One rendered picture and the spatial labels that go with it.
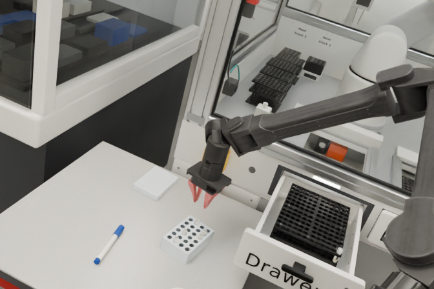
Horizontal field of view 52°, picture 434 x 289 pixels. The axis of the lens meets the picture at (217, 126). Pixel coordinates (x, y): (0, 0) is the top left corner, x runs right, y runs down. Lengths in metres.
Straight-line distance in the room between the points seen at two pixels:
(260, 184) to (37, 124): 0.68
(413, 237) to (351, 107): 0.39
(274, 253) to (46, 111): 0.75
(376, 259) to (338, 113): 0.62
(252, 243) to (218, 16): 0.60
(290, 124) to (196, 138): 0.47
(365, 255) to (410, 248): 0.83
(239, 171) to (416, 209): 0.81
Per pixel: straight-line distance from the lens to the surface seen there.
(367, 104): 0.95
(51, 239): 1.20
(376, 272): 1.50
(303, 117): 0.99
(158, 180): 1.39
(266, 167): 1.36
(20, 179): 1.64
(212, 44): 1.28
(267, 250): 1.08
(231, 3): 1.24
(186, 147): 1.43
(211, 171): 1.10
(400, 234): 0.65
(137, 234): 1.23
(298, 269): 1.06
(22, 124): 1.41
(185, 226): 1.23
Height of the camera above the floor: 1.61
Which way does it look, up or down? 28 degrees down
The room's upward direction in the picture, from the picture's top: 16 degrees clockwise
